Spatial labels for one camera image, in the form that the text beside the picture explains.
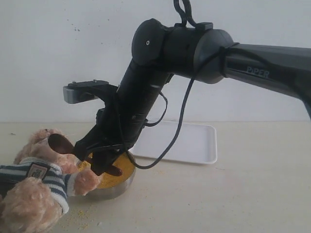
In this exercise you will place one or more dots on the tan teddy bear striped sweater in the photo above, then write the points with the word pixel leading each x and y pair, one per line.
pixel 34 190

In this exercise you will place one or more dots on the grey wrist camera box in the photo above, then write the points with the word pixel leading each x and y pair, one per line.
pixel 78 92

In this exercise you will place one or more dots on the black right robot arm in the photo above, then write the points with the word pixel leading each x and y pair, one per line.
pixel 202 54

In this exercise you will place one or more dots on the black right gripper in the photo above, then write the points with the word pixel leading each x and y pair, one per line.
pixel 118 126

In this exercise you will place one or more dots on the white plastic tray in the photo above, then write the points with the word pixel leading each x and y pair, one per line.
pixel 196 144

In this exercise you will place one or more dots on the dark wooden spoon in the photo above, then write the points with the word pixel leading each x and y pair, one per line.
pixel 62 145

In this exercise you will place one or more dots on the stainless steel bowl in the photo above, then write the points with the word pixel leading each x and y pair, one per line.
pixel 113 186

